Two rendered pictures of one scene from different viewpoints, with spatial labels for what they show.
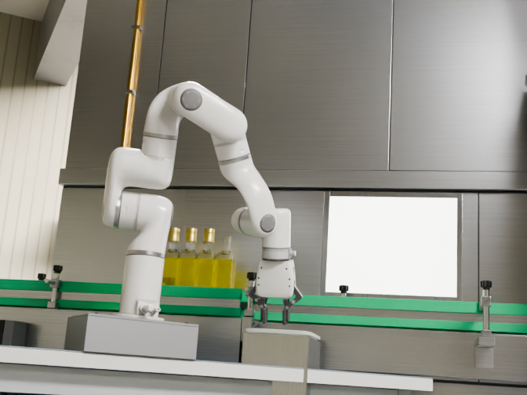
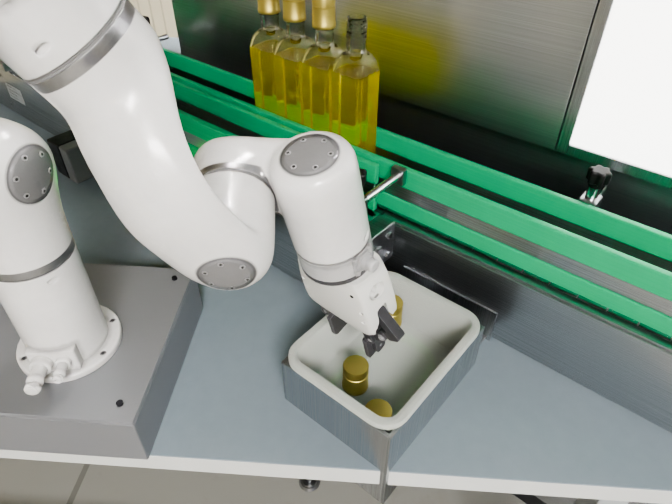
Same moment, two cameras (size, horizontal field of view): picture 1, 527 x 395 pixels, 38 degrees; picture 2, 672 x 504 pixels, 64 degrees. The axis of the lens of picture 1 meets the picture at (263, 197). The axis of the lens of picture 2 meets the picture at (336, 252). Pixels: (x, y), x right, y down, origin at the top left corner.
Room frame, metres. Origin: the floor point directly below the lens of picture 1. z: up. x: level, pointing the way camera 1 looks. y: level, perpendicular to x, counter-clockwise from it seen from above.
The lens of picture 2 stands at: (1.61, -0.23, 1.37)
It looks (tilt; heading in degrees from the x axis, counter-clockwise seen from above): 40 degrees down; 27
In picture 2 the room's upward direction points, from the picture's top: straight up
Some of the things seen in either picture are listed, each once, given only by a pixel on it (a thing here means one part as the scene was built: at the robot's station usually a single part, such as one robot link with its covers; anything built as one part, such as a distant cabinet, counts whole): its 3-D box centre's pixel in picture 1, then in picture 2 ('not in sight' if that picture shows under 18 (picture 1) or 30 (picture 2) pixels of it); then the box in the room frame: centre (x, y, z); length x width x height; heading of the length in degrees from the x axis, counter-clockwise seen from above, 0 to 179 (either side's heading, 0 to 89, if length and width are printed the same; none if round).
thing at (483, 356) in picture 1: (485, 324); not in sight; (2.04, -0.61, 0.90); 0.17 x 0.05 x 0.23; 167
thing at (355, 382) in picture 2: not in sight; (355, 375); (2.02, -0.05, 0.79); 0.04 x 0.04 x 0.04
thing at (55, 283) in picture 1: (52, 286); not in sight; (2.26, 0.61, 0.94); 0.07 x 0.04 x 0.13; 167
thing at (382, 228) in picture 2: (251, 330); (369, 250); (2.20, 0.01, 0.85); 0.09 x 0.04 x 0.07; 167
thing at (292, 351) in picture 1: (284, 353); (395, 350); (2.08, -0.08, 0.79); 0.27 x 0.17 x 0.08; 167
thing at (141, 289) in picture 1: (143, 288); (48, 310); (1.85, 0.27, 0.91); 0.16 x 0.13 x 0.15; 33
